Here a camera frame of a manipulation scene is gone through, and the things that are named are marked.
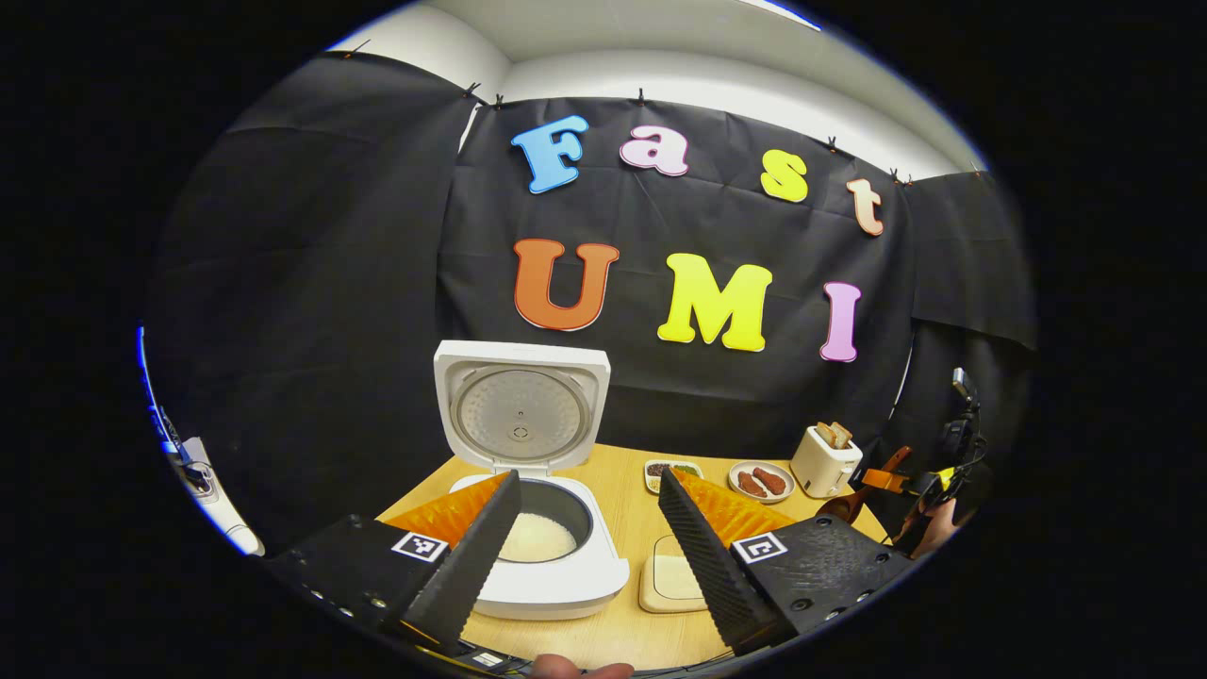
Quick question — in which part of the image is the white round plate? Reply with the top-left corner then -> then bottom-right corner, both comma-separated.
727,459 -> 797,505

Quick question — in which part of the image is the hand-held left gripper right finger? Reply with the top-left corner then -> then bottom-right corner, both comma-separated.
657,467 -> 914,657

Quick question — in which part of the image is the white divided condiment dish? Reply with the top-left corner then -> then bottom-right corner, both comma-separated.
643,458 -> 705,495

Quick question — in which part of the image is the white toaster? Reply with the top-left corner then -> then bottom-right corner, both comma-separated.
789,424 -> 865,500

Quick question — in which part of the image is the white rice cooker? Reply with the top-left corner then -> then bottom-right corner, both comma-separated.
432,339 -> 632,622

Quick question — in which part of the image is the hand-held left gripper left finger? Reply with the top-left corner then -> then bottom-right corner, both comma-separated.
264,470 -> 522,653

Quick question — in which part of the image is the clear box of rice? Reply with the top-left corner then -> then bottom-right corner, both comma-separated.
637,534 -> 711,615

